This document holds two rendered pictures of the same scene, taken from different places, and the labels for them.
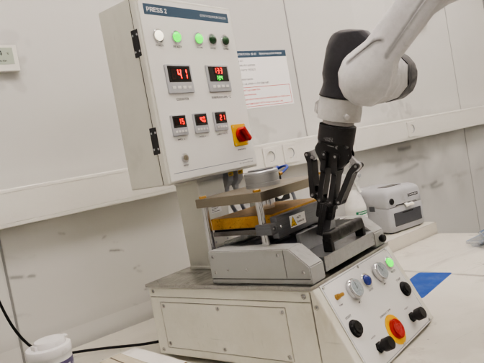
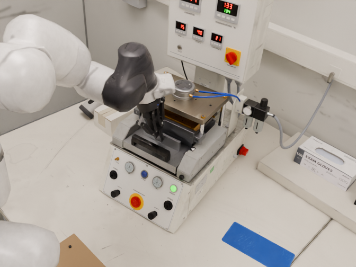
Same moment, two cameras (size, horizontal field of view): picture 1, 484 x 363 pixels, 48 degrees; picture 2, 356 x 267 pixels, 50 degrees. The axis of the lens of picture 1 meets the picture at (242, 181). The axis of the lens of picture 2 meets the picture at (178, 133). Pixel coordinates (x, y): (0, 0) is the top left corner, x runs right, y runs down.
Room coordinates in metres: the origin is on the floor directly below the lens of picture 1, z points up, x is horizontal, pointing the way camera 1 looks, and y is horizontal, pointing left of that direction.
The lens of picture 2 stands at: (1.06, -1.16, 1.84)
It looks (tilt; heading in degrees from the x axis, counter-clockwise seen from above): 39 degrees down; 81
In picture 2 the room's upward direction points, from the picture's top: 5 degrees clockwise
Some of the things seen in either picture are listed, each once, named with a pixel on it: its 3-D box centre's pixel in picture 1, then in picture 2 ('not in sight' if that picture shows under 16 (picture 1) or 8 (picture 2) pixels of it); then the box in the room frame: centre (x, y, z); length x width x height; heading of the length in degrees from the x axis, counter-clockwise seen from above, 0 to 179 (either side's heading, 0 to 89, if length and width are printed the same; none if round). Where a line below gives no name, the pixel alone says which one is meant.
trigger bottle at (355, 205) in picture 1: (355, 205); not in sight; (2.04, -0.40, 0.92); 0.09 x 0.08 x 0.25; 42
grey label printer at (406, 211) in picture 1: (383, 207); not in sight; (2.14, -0.53, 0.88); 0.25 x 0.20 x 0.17; 33
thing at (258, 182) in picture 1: (259, 196); (192, 98); (1.27, -0.03, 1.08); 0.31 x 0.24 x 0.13; 141
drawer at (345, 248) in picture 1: (291, 244); (172, 131); (1.21, -0.08, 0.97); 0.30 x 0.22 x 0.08; 51
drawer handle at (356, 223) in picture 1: (344, 233); (150, 147); (1.12, -0.19, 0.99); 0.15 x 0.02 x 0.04; 141
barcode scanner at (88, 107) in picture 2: not in sight; (100, 103); (0.91, 0.36, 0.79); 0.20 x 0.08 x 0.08; 39
